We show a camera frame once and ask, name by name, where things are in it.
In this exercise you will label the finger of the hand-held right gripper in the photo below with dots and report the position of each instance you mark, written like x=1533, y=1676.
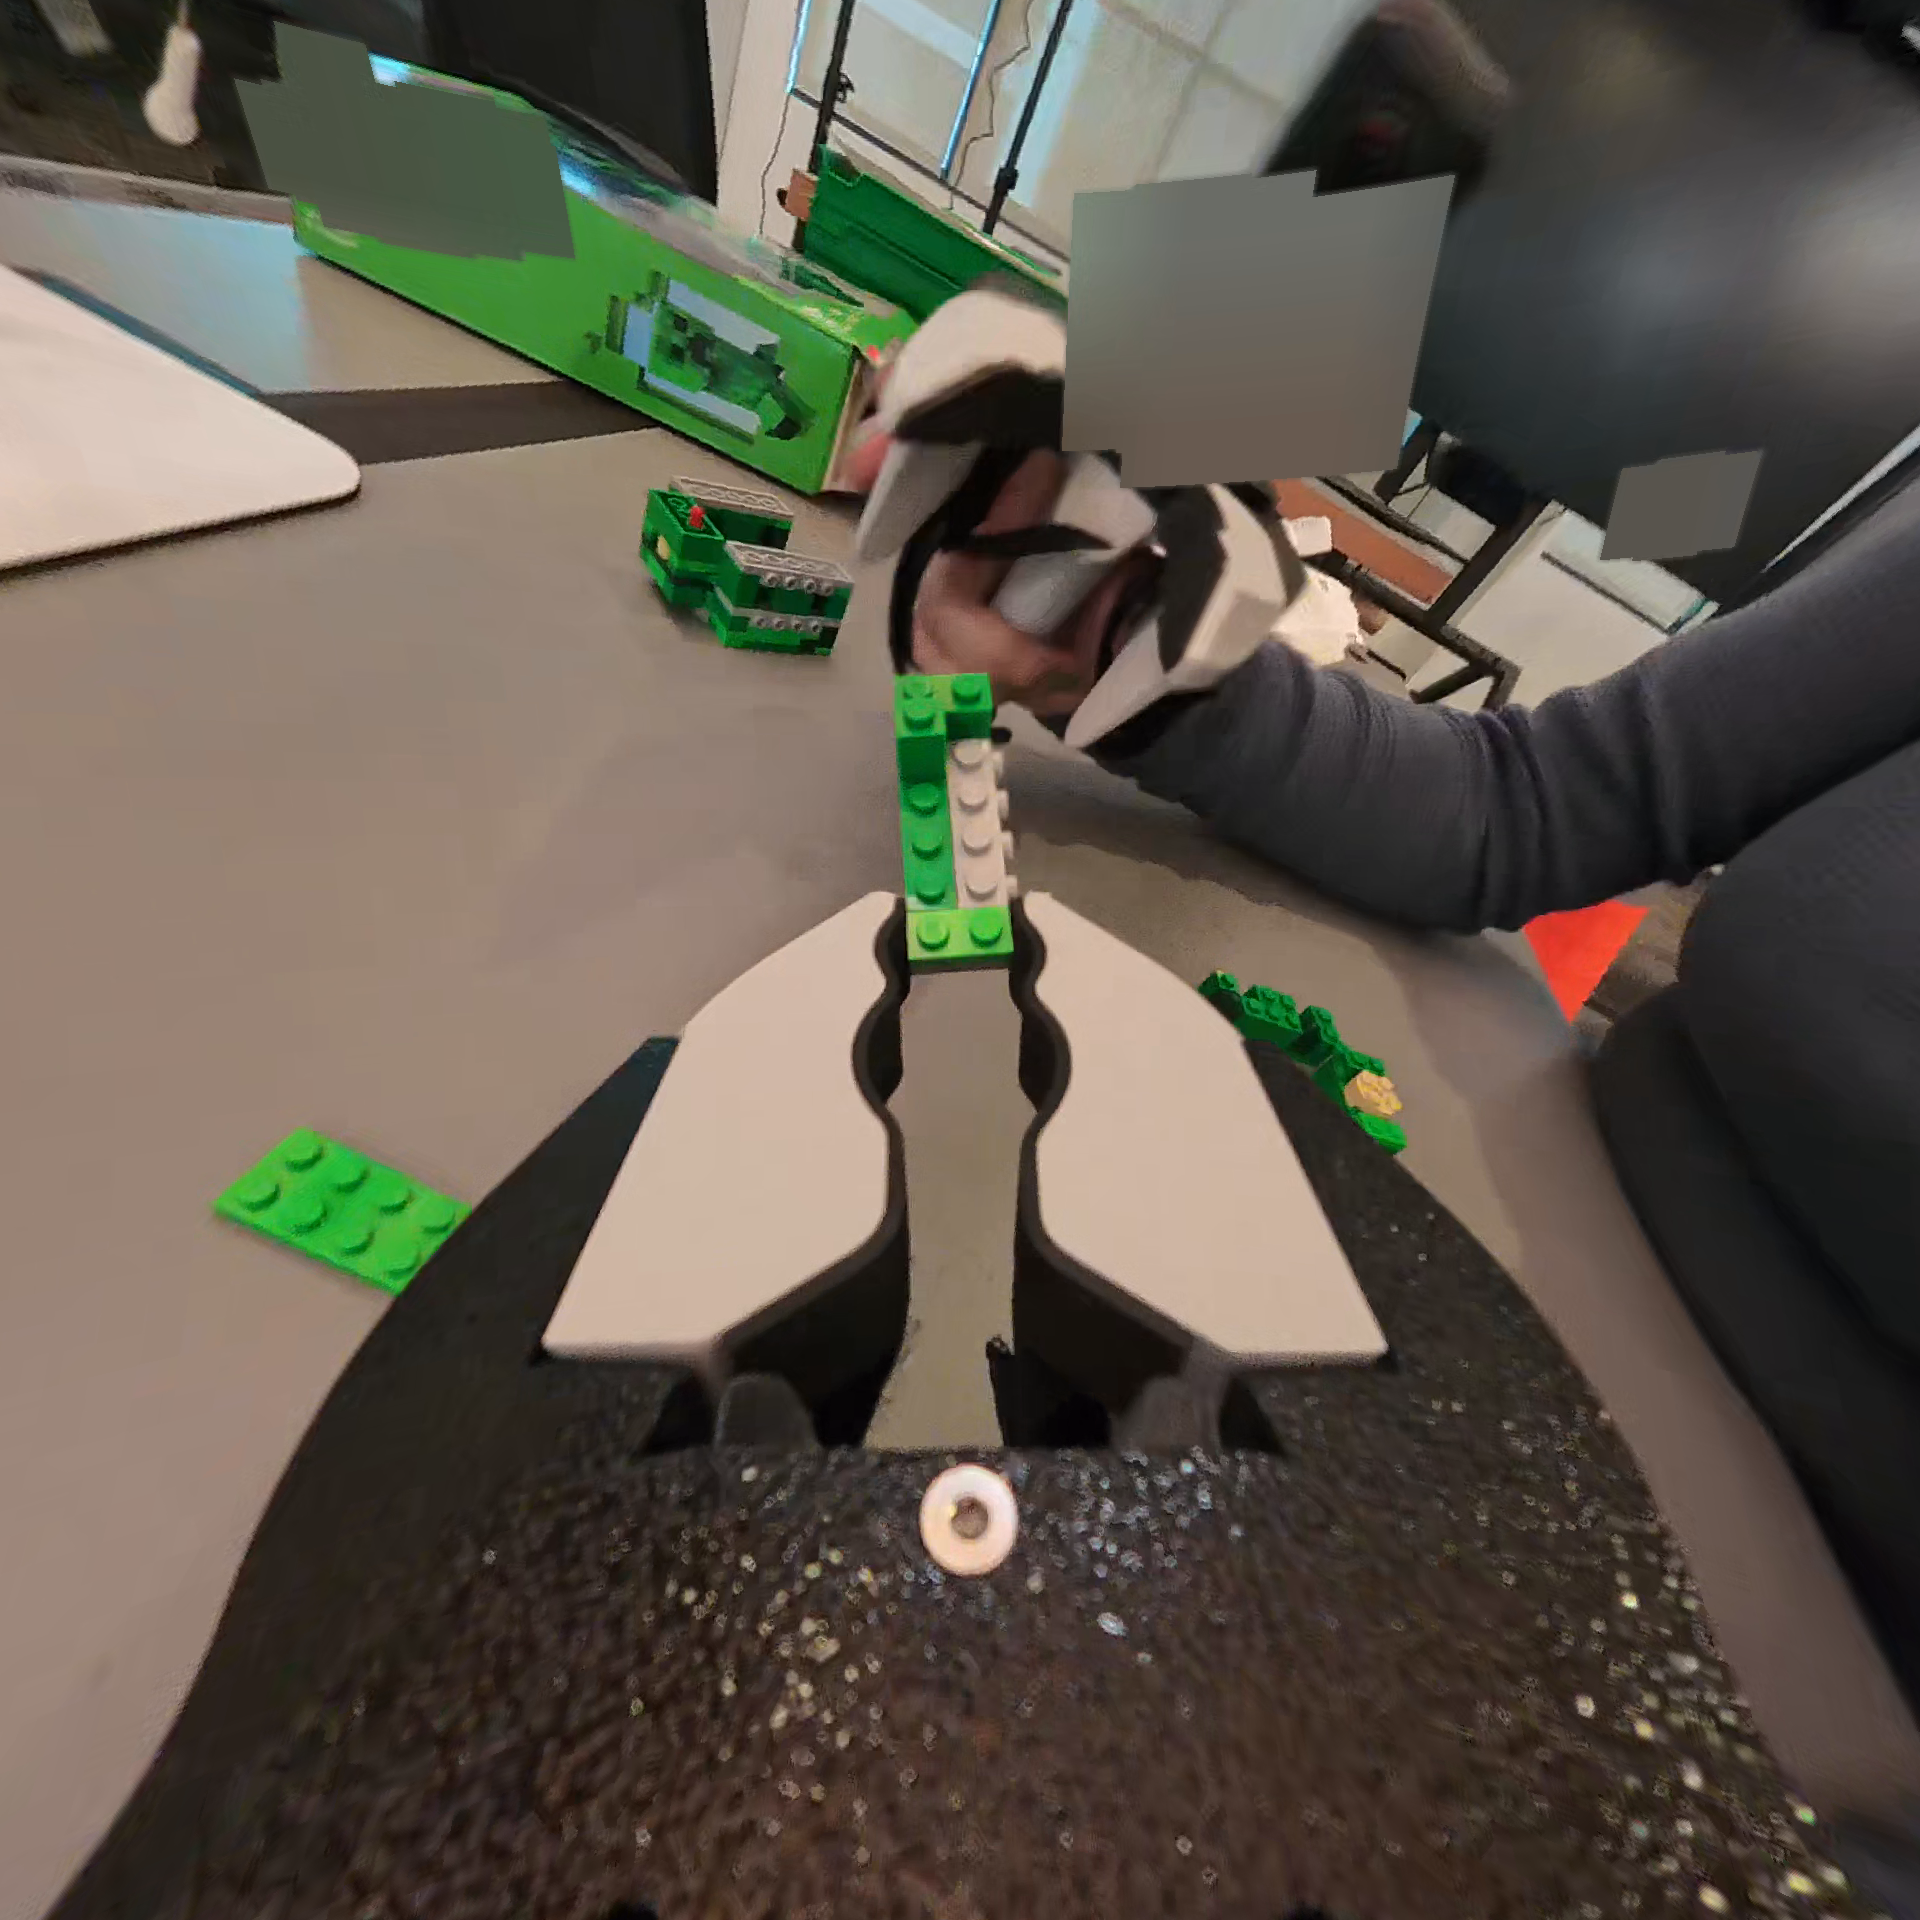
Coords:
x=909, y=503
x=974, y=346

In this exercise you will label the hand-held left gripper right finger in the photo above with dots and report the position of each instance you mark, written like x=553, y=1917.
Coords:
x=1185, y=1184

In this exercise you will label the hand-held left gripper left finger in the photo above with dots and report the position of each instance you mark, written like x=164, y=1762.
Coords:
x=751, y=1155

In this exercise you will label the long green grey brick assembly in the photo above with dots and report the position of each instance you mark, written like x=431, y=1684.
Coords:
x=934, y=840

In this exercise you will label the person's right forearm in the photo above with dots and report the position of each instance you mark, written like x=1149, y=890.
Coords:
x=1500, y=796

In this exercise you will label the person's right hand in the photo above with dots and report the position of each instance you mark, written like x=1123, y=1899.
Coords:
x=974, y=637

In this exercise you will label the small green cardboard box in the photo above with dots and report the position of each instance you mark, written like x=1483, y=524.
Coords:
x=902, y=224

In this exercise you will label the blocky green grey brick build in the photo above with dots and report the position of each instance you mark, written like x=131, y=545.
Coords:
x=751, y=592

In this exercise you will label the green brick cluster with tan piece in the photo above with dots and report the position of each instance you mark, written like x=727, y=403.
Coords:
x=1290, y=1026

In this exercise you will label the black tripod stand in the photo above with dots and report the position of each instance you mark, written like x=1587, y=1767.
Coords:
x=1037, y=105

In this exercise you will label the flat green brick plate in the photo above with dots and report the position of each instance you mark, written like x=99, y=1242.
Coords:
x=339, y=1208

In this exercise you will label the large green toy box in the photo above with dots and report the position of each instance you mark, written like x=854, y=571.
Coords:
x=452, y=300

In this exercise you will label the person's leg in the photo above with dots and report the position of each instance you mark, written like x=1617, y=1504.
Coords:
x=1799, y=1125

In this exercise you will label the black monitor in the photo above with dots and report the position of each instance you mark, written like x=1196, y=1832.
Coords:
x=1694, y=224

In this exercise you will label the white rounded pad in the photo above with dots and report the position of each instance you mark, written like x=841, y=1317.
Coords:
x=135, y=434

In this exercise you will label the white hanging object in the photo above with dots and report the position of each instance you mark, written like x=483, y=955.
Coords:
x=173, y=90

